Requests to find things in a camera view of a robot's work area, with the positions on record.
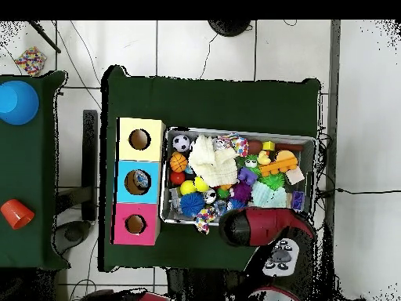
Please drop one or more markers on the cream waffle cloth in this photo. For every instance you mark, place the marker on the cream waffle cloth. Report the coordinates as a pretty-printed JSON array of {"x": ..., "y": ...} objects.
[{"x": 212, "y": 160}]

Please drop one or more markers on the clear plastic packet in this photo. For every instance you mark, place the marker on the clear plastic packet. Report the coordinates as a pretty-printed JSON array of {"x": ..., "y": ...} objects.
[{"x": 141, "y": 179}]

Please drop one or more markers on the mint green cloth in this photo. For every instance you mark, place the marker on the mint green cloth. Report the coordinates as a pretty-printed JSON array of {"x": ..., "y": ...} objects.
[{"x": 269, "y": 196}]

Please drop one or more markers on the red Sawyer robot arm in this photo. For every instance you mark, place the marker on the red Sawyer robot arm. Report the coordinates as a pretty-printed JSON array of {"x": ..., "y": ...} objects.
[{"x": 269, "y": 226}]

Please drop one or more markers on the shallow clear mesh bin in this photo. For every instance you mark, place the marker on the shallow clear mesh bin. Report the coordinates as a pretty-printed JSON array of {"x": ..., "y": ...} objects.
[{"x": 164, "y": 213}]

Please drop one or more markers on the wooden box with three holes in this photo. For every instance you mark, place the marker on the wooden box with three holes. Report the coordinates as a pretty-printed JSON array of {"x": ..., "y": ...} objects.
[{"x": 122, "y": 188}]

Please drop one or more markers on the small orange basketball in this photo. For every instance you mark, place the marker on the small orange basketball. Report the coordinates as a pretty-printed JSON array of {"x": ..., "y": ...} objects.
[{"x": 178, "y": 162}]

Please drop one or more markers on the small yellow ball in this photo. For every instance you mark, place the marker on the small yellow ball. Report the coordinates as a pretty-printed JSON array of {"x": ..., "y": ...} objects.
[{"x": 188, "y": 187}]

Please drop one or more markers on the small soccer ball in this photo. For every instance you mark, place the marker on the small soccer ball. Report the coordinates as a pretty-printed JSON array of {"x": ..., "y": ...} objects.
[{"x": 181, "y": 143}]

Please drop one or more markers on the blue spiky ball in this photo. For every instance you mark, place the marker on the blue spiky ball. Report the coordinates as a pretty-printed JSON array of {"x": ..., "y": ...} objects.
[{"x": 192, "y": 204}]

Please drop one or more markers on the colourful patterned cloth pouch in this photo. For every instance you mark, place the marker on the colourful patterned cloth pouch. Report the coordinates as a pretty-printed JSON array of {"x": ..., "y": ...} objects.
[{"x": 236, "y": 145}]

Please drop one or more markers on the purple toy brick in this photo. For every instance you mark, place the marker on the purple toy brick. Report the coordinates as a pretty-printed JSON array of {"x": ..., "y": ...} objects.
[{"x": 246, "y": 176}]

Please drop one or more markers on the colourful spotted plush toy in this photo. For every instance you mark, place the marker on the colourful spotted plush toy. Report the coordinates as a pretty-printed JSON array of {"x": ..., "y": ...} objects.
[{"x": 204, "y": 220}]

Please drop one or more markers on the dark green table cloth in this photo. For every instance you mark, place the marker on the dark green table cloth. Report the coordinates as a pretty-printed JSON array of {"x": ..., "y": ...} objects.
[{"x": 213, "y": 100}]

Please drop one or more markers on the orange toy brick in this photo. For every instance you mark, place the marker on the orange toy brick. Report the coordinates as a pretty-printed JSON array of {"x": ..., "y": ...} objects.
[{"x": 279, "y": 165}]

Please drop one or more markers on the black round stand base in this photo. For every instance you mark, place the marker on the black round stand base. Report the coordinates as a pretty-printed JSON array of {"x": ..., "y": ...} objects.
[{"x": 229, "y": 26}]

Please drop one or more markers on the green covered side table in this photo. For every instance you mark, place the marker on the green covered side table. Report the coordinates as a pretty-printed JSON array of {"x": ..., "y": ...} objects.
[{"x": 25, "y": 157}]

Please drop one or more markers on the red cup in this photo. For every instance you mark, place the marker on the red cup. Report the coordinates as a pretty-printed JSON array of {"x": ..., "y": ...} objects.
[{"x": 17, "y": 214}]

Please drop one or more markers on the blue bowl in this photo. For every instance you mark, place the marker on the blue bowl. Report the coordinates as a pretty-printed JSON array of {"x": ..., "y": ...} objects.
[{"x": 17, "y": 102}]

